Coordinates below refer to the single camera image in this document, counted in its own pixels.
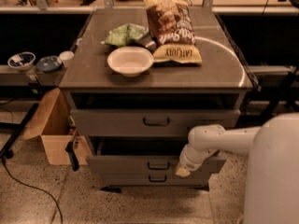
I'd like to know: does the grey drawer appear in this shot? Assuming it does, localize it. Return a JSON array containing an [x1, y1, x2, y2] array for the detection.
[[71, 109, 240, 137], [102, 175, 209, 187], [86, 154, 227, 175]]

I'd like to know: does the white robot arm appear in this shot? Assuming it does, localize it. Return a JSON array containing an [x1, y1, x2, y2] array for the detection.
[[176, 113, 299, 224]]

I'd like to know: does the grey drawer cabinet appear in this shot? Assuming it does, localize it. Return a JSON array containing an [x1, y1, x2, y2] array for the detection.
[[60, 7, 251, 177]]

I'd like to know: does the grey bottom drawer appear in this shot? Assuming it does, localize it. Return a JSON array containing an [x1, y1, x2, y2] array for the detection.
[[102, 175, 209, 187]]

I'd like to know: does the grey top drawer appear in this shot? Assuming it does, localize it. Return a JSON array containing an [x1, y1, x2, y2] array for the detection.
[[71, 109, 240, 137]]

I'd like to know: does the white paper bowl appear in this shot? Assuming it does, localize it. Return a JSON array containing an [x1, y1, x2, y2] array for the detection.
[[107, 47, 153, 77]]

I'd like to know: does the cardboard box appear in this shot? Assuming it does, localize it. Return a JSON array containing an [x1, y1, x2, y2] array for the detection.
[[21, 87, 93, 166]]

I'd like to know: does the brown Late July chip bag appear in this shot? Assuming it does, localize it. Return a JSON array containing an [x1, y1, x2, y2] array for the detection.
[[144, 0, 202, 63]]

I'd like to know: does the green snack bag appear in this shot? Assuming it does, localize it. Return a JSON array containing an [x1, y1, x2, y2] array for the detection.
[[105, 23, 150, 48]]

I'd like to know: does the small white cup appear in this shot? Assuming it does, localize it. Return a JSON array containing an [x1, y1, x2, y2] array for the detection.
[[59, 50, 74, 67]]

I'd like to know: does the dark blue bowl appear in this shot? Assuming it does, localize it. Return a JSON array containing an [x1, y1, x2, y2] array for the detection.
[[36, 55, 62, 73]]

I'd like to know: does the black tripod leg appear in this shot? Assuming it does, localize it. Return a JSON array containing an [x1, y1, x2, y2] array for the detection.
[[0, 104, 38, 159]]

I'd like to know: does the black handled tool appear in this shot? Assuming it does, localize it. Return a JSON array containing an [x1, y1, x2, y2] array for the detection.
[[65, 130, 79, 172]]

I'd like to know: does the black floor cable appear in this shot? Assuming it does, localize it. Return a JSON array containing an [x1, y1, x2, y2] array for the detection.
[[1, 157, 64, 224]]

